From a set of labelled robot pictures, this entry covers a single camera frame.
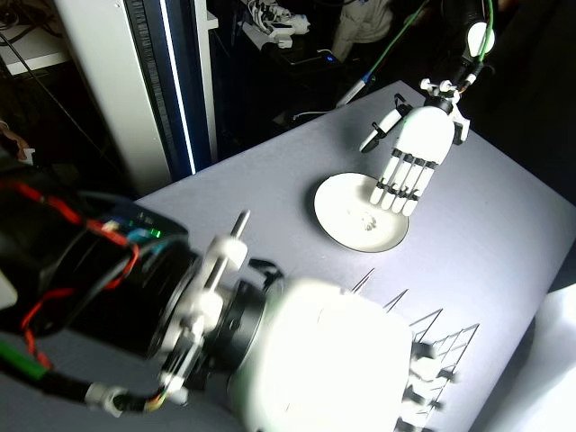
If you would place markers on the person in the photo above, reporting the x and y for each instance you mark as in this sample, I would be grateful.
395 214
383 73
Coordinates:
360 31

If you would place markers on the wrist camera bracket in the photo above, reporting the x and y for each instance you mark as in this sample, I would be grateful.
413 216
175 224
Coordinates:
461 128

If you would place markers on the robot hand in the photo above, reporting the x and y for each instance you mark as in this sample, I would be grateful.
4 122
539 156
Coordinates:
333 360
427 135

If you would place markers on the spare white robot hand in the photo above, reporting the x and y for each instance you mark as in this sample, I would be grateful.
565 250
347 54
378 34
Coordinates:
279 27

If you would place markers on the black box with blue light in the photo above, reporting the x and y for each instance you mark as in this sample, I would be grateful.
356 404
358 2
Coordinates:
315 58

